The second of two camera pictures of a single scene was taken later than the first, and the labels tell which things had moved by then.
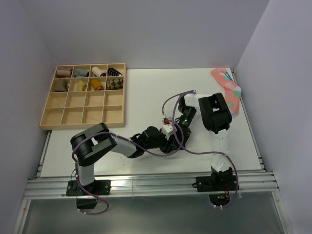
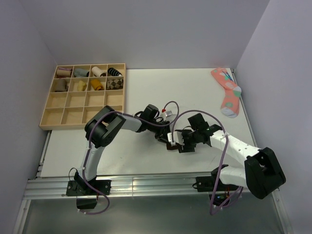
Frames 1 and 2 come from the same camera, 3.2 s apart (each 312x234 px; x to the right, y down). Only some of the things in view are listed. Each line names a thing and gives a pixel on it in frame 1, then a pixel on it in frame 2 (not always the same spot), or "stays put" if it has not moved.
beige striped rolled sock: x=62 y=72 stays put
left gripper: x=161 y=133 -> x=162 y=135
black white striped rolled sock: x=113 y=72 stays put
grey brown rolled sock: x=61 y=85 stays put
